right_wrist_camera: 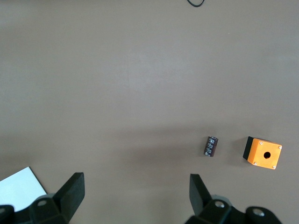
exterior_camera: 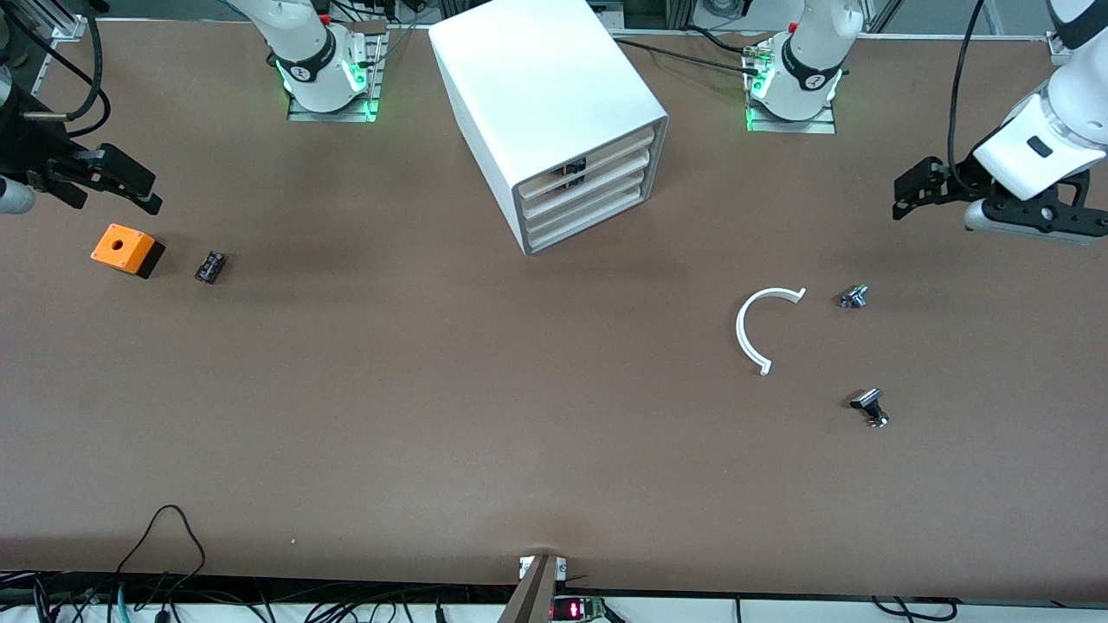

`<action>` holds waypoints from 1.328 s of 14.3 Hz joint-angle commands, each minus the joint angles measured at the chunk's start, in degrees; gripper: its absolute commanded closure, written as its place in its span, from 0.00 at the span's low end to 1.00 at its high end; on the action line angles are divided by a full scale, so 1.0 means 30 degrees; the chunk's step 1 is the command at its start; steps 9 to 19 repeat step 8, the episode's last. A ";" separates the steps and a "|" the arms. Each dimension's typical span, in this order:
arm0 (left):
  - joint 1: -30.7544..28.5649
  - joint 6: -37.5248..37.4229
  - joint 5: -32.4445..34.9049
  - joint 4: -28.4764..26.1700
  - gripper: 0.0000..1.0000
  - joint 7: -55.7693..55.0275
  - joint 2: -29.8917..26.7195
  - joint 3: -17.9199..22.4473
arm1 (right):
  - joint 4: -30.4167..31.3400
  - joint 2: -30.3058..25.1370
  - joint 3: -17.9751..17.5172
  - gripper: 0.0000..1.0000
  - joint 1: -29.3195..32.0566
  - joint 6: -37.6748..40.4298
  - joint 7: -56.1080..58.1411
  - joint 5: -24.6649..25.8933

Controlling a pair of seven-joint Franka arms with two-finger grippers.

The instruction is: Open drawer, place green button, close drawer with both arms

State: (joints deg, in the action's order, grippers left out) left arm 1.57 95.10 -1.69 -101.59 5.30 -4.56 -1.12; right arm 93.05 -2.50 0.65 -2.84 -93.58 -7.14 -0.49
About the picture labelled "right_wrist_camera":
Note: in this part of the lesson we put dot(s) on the black cylindrical capacitor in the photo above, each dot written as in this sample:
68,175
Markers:
211,146

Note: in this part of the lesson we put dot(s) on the white drawer cabinet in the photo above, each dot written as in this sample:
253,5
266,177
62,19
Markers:
18,186

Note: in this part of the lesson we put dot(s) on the orange button box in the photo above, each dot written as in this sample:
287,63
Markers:
265,154

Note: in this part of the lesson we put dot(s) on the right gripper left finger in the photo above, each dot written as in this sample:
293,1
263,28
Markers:
67,196

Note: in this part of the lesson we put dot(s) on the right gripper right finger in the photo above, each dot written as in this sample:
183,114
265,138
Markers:
201,198

